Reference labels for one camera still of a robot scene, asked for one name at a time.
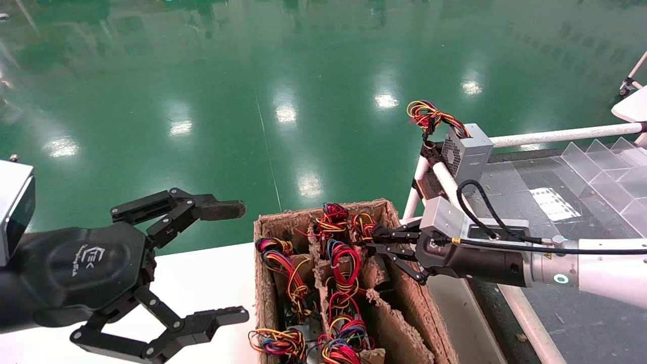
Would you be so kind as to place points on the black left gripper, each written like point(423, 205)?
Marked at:
point(76, 268)

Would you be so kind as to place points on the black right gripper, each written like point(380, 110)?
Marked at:
point(485, 265)

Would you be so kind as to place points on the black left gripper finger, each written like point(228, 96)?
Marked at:
point(217, 210)

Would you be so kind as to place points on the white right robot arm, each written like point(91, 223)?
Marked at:
point(606, 273)

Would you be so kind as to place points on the brown divided cardboard box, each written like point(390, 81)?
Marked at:
point(414, 313)

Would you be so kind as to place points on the clear acrylic divider tray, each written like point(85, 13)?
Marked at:
point(616, 182)

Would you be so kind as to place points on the white furniture panel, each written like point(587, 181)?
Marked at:
point(634, 106)

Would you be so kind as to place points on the white leg with caster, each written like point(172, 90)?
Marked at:
point(626, 87)

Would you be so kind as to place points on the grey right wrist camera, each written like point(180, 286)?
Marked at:
point(445, 217)

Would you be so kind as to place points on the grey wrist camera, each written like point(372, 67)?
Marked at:
point(445, 217)
point(15, 192)

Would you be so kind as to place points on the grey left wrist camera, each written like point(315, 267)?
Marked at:
point(15, 192)

